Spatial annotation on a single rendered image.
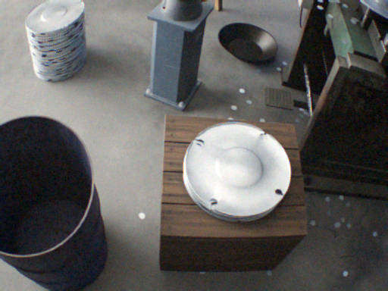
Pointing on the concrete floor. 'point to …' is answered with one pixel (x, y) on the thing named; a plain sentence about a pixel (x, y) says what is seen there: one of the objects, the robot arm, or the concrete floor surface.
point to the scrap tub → (49, 204)
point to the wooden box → (264, 232)
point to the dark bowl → (248, 42)
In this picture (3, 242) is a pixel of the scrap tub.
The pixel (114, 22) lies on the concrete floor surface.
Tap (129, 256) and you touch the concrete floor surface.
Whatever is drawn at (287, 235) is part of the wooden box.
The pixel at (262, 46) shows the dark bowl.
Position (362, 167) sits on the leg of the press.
